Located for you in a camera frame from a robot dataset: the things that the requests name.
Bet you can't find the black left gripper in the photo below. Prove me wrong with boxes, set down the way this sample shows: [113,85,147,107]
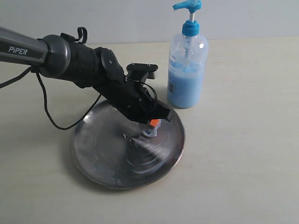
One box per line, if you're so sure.
[93,81,172,129]

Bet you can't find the blue pump lotion bottle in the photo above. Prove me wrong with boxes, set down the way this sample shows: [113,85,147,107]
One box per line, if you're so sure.
[167,0,209,108]

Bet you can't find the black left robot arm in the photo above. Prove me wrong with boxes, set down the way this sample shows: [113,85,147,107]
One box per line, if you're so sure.
[0,27,171,124]

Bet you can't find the blue soap blob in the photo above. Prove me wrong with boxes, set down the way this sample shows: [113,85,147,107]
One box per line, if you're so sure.
[141,125,160,138]

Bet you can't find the round steel plate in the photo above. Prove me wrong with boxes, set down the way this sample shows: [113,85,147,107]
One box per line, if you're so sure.
[71,101,185,189]

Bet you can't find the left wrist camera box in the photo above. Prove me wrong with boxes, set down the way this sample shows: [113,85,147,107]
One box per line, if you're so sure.
[126,63,158,82]

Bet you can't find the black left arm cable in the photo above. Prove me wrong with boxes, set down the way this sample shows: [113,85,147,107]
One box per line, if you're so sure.
[0,27,103,131]

